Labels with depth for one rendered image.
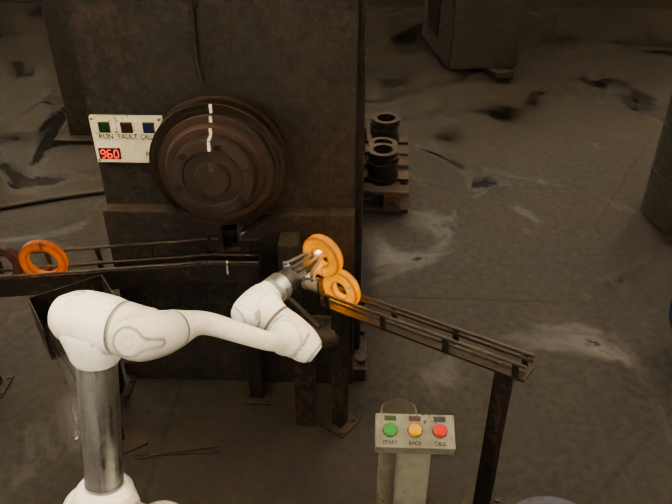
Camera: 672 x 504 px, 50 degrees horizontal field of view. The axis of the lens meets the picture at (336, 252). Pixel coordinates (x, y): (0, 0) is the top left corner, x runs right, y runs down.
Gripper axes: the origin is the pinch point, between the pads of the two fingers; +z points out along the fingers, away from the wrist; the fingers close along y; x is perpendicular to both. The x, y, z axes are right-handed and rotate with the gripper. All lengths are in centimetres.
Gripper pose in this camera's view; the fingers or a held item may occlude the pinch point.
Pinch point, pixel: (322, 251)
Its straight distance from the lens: 241.3
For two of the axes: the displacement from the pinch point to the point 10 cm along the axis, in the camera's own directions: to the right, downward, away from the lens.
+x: -0.4, -8.0, -5.9
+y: 8.0, 3.3, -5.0
